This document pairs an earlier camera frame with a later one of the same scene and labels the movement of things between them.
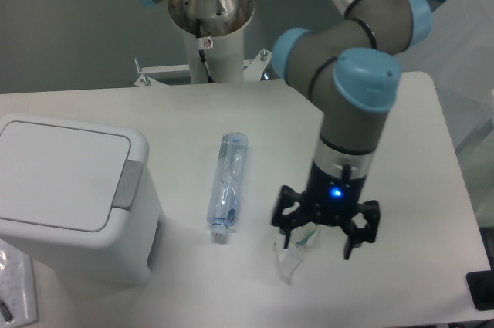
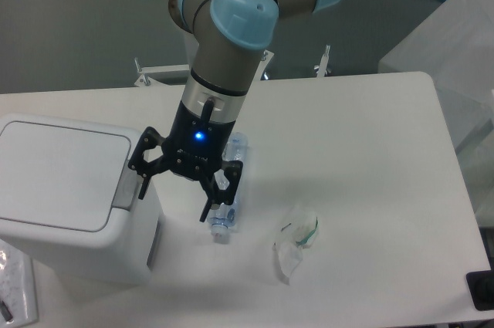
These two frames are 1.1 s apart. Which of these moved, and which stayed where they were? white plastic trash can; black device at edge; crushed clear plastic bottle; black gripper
Moved: black gripper
Stayed: white plastic trash can; crushed clear plastic bottle; black device at edge
